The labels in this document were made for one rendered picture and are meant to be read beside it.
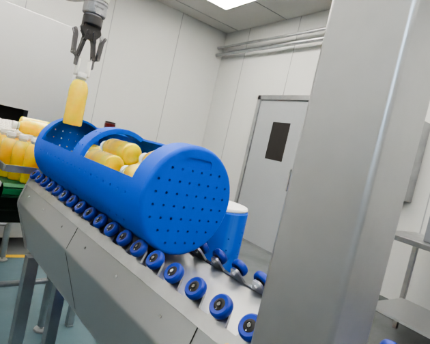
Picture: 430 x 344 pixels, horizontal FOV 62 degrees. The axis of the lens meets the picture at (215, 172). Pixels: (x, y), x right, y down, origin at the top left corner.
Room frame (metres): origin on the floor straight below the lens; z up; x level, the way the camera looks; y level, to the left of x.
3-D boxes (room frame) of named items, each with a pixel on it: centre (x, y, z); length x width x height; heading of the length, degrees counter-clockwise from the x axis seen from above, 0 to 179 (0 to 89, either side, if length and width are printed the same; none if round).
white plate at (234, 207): (1.40, -0.02, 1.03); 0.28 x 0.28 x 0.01
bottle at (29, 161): (1.61, 0.82, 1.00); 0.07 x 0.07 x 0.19
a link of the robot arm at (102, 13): (1.43, 0.60, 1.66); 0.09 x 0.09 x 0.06
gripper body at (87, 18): (1.43, 0.60, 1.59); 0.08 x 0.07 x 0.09; 133
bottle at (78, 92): (1.42, 0.60, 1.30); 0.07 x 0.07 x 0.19
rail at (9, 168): (1.64, 0.72, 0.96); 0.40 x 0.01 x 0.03; 132
